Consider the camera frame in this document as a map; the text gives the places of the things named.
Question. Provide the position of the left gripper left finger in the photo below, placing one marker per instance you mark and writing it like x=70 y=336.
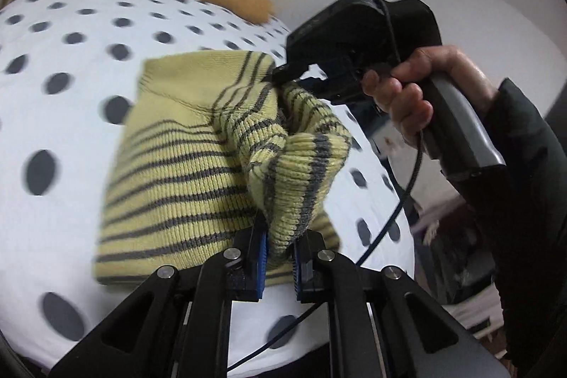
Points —
x=247 y=274

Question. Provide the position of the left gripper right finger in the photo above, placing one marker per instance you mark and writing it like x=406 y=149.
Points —
x=307 y=279

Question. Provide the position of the yellow striped knit sweater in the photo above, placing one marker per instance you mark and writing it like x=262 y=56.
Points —
x=210 y=146

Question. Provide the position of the dark jacket right forearm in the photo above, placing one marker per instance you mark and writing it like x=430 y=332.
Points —
x=523 y=215

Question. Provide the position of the person's right hand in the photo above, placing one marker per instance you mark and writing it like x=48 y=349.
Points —
x=401 y=96

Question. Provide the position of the white polka dot duvet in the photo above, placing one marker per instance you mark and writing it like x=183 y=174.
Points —
x=69 y=76

